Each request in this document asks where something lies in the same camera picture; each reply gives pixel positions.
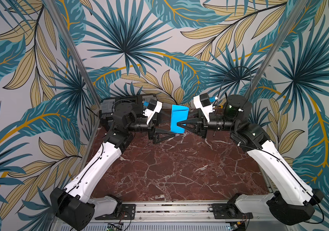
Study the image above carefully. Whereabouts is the green circuit board with wires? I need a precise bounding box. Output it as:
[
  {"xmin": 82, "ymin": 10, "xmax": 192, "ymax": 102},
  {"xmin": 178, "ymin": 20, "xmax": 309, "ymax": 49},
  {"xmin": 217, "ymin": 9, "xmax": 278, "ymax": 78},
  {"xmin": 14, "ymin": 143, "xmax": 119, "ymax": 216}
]
[{"xmin": 106, "ymin": 223, "xmax": 124, "ymax": 231}]

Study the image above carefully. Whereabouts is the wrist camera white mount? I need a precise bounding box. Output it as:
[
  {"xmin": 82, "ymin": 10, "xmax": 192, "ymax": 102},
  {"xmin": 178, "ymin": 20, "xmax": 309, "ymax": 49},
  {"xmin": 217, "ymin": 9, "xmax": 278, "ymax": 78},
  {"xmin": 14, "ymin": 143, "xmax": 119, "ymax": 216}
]
[
  {"xmin": 193, "ymin": 93, "xmax": 218, "ymax": 122},
  {"xmin": 143, "ymin": 99, "xmax": 162, "ymax": 125}
]

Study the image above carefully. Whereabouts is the left aluminium corner post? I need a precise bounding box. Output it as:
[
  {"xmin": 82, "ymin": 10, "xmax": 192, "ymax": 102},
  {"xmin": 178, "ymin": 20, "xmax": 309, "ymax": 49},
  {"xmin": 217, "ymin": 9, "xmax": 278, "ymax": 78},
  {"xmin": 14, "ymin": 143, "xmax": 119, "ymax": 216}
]
[{"xmin": 41, "ymin": 0, "xmax": 101, "ymax": 106}]

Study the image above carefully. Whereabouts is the aluminium corner post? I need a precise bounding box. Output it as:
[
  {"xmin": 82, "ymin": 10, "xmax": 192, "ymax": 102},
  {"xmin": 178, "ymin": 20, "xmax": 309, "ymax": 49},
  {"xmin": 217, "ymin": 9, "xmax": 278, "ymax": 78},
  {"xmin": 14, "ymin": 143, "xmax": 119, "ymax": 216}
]
[
  {"xmin": 244, "ymin": 0, "xmax": 308, "ymax": 97},
  {"xmin": 41, "ymin": 0, "xmax": 101, "ymax": 106}
]

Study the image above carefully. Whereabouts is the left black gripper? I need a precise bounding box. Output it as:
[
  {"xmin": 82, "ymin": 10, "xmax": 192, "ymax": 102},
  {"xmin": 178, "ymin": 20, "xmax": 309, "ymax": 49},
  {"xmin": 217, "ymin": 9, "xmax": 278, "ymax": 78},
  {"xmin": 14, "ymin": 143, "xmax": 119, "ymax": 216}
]
[{"xmin": 127, "ymin": 109, "xmax": 176, "ymax": 144}]

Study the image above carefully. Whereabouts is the right aluminium corner post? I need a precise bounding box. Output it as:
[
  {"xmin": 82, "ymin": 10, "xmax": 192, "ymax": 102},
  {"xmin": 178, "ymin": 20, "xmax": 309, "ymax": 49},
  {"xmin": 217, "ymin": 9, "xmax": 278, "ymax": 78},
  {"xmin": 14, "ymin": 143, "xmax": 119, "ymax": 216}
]
[{"xmin": 244, "ymin": 0, "xmax": 308, "ymax": 97}]

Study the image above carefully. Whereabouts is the aluminium front rail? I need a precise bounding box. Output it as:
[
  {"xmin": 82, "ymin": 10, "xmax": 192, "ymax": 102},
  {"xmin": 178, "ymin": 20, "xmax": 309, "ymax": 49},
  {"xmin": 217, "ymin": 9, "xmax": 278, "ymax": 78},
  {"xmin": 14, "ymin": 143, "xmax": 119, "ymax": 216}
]
[{"xmin": 48, "ymin": 201, "xmax": 298, "ymax": 231}]

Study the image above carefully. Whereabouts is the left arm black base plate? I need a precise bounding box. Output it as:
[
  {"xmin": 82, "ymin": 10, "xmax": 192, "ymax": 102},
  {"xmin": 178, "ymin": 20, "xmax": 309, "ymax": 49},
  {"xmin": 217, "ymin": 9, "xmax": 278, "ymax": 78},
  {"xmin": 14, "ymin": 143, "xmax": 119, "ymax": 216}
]
[{"xmin": 94, "ymin": 204, "xmax": 136, "ymax": 220}]

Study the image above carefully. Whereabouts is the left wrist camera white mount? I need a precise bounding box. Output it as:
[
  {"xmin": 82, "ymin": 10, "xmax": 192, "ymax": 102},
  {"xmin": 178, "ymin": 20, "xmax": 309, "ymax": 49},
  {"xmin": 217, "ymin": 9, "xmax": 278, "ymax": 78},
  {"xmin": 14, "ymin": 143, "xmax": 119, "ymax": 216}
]
[{"xmin": 143, "ymin": 99, "xmax": 162, "ymax": 125}]

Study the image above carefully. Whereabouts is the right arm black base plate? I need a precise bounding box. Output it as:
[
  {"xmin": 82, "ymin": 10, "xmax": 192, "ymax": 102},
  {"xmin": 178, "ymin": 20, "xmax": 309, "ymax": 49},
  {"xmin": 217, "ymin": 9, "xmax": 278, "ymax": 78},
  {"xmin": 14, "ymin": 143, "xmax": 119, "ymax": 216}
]
[{"xmin": 208, "ymin": 204, "xmax": 253, "ymax": 220}]

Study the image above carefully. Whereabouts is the black grey toolbox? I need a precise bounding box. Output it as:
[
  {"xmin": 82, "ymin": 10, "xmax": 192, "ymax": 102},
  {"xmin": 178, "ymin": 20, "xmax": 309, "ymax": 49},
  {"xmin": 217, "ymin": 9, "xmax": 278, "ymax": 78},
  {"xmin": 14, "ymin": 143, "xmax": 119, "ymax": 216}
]
[{"xmin": 99, "ymin": 95, "xmax": 144, "ymax": 120}]

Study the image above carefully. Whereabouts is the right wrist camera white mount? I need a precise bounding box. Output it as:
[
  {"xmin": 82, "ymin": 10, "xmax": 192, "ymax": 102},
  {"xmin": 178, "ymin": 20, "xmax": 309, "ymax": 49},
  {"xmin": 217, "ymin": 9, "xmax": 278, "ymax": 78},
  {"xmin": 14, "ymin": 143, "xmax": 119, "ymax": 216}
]
[{"xmin": 193, "ymin": 93, "xmax": 218, "ymax": 122}]

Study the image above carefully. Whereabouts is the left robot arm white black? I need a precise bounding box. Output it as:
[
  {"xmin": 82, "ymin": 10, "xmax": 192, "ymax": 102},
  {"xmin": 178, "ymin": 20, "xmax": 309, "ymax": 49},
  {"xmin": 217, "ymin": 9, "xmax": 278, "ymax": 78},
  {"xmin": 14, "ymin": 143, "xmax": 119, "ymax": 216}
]
[{"xmin": 50, "ymin": 99, "xmax": 175, "ymax": 231}]

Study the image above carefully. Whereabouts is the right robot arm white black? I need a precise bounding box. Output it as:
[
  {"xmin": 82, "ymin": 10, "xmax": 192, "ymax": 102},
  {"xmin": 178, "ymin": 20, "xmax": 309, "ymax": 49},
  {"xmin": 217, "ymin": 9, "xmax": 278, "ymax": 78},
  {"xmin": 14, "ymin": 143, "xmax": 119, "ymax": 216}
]
[{"xmin": 171, "ymin": 93, "xmax": 324, "ymax": 226}]

